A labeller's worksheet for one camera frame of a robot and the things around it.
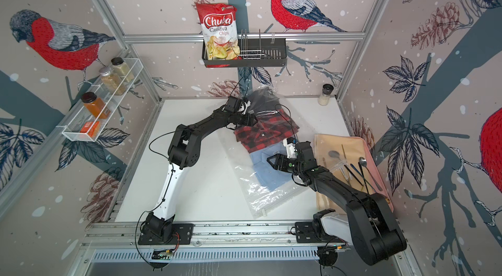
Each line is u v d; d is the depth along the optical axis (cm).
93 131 66
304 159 67
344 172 88
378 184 86
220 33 81
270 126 101
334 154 95
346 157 94
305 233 73
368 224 41
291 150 80
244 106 92
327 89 110
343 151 96
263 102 114
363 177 88
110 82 75
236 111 91
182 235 73
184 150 63
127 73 83
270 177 85
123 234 76
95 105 66
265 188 83
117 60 80
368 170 90
